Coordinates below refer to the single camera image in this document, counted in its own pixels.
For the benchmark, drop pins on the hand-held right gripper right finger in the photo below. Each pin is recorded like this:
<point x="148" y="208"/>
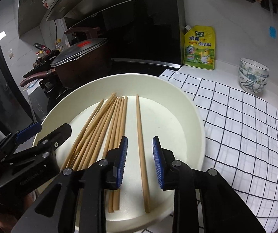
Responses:
<point x="157" y="162"/>

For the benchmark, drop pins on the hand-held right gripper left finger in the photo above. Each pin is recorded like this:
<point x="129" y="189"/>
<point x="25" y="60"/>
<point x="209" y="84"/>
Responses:
<point x="123" y="160"/>

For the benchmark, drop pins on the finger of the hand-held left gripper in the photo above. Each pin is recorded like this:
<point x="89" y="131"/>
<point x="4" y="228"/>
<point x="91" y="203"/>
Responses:
<point x="28" y="129"/>
<point x="56" y="134"/>

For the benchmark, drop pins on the single wooden chopstick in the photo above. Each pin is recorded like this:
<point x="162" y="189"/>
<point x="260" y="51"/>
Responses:
<point x="141" y="145"/>

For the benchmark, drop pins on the bunch of wooden chopsticks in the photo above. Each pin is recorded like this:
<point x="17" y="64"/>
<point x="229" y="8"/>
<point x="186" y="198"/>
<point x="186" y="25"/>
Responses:
<point x="116" y="126"/>

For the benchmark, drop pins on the cream plastic basin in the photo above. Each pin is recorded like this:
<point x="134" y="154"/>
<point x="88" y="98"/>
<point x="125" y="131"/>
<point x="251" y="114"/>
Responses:
<point x="177" y="126"/>

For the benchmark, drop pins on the black glass stove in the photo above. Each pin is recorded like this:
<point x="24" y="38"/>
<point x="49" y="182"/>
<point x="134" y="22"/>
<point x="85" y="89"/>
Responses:
<point x="39" y="104"/>

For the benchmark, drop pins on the blue white card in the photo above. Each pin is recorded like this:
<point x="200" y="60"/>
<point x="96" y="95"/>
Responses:
<point x="31" y="85"/>

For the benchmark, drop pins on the brown cooking pot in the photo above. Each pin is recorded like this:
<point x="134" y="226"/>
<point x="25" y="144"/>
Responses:
<point x="80" y="70"/>

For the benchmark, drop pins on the dark sauce bottle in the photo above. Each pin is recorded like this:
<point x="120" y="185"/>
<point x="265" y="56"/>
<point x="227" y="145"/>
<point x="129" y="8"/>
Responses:
<point x="40" y="55"/>

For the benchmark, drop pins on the grey pot lid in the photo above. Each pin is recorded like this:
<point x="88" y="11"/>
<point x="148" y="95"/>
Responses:
<point x="80" y="51"/>

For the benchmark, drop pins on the white black-grid cloth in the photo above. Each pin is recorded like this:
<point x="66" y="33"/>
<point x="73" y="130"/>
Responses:
<point x="238" y="126"/>

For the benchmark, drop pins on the yellow oil bottle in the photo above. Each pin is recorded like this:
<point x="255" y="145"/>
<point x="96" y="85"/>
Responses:
<point x="59" y="44"/>

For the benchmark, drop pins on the yellow seasoning pouch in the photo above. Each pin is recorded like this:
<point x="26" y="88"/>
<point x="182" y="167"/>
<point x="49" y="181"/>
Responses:
<point x="199" y="51"/>

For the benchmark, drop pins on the black steel range hood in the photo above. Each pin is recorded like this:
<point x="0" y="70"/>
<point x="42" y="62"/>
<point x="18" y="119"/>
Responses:
<point x="141" y="29"/>

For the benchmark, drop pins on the white wall switch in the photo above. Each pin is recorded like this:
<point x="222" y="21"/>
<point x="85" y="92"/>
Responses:
<point x="10" y="53"/>

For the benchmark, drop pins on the blue wall hook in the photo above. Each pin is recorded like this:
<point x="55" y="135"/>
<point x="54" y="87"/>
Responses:
<point x="273" y="32"/>

